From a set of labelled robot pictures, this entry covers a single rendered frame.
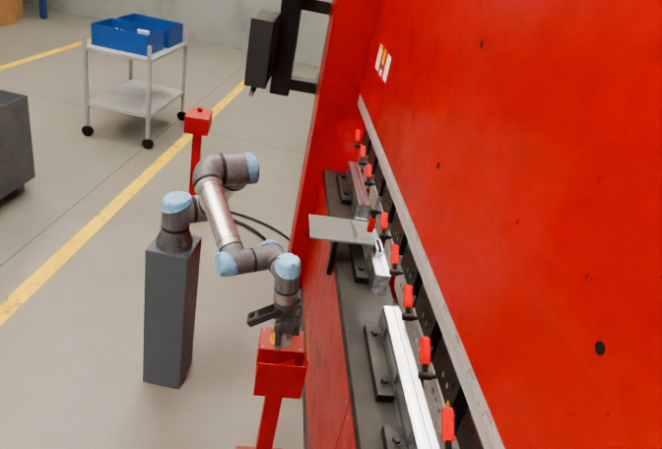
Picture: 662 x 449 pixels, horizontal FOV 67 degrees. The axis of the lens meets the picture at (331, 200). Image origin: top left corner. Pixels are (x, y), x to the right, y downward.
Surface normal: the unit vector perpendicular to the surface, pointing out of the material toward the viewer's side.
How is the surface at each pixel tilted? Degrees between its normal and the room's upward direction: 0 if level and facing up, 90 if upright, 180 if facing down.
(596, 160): 90
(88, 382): 0
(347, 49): 90
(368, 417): 0
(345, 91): 90
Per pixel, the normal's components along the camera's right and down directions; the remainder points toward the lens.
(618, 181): -0.98, -0.13
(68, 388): 0.18, -0.87
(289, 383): 0.06, 0.48
